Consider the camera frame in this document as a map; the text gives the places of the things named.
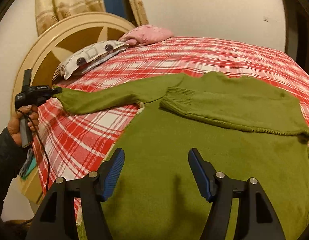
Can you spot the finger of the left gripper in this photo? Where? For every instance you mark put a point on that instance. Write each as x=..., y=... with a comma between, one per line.
x=54, y=91

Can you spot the green knit sweater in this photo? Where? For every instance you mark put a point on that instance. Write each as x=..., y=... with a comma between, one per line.
x=243, y=126

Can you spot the person left hand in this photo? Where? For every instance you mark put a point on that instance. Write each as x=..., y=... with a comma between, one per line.
x=13, y=125

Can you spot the patterned white pillow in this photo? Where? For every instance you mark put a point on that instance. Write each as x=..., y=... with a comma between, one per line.
x=88, y=58

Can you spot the cream wooden headboard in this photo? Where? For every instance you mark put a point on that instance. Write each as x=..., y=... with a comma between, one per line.
x=52, y=47

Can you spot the red plaid bed sheet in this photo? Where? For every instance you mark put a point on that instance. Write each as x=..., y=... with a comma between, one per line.
x=76, y=144

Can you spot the pink pillow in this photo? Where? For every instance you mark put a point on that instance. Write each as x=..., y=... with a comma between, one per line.
x=145, y=35

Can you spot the right beige curtain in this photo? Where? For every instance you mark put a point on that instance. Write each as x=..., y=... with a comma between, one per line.
x=139, y=12

